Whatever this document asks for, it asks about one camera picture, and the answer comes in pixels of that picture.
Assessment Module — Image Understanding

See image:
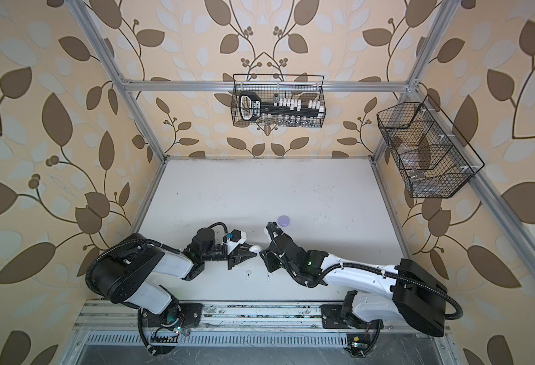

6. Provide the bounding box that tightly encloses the white earbud charging case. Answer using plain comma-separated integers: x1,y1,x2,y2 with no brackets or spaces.
249,245,262,254

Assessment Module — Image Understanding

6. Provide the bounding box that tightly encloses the purple earbud charging case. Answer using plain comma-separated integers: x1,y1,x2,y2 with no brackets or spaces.
278,215,290,228

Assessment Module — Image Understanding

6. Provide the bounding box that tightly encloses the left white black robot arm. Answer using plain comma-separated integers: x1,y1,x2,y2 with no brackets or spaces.
85,222,261,315

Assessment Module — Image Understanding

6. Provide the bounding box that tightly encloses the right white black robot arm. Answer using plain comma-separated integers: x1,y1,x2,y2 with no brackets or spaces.
260,222,464,337

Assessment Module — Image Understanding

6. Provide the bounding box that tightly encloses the black tool with white pieces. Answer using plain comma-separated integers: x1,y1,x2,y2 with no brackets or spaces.
235,91,326,122

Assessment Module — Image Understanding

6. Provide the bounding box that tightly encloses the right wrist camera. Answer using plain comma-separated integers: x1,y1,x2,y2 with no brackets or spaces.
265,221,282,242

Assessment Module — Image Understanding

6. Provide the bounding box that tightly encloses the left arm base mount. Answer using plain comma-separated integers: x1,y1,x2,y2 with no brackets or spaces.
138,303,203,329

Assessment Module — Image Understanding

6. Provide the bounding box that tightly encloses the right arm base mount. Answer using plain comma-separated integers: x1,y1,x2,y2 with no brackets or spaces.
320,304,384,331

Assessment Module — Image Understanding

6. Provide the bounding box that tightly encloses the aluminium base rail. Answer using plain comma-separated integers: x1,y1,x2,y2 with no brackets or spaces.
72,300,452,334

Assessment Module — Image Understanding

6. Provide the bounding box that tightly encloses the back wire basket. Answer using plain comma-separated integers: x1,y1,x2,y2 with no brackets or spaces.
230,72,326,129

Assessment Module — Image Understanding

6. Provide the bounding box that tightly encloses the wire basket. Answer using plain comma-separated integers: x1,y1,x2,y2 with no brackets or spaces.
230,72,326,129
376,96,485,199

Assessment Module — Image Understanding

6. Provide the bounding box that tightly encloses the right side wire basket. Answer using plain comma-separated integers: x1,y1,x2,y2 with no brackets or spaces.
376,96,485,199

